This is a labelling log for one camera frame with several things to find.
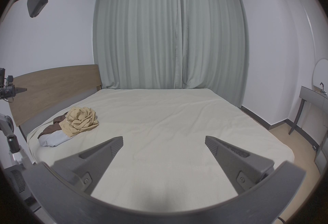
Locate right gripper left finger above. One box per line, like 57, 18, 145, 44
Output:
52, 136, 124, 195

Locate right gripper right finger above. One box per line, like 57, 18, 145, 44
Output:
204, 135, 275, 195

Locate bed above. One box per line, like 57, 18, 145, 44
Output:
9, 64, 295, 211

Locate grey dressing table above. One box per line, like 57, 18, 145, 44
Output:
288, 86, 328, 136

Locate white garment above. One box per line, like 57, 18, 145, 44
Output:
38, 131, 73, 147

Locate grey-green curtain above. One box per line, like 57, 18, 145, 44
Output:
92, 0, 250, 109

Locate brown garment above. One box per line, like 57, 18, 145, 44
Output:
37, 113, 68, 139

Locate tan shorts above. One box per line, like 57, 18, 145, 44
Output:
59, 107, 99, 138

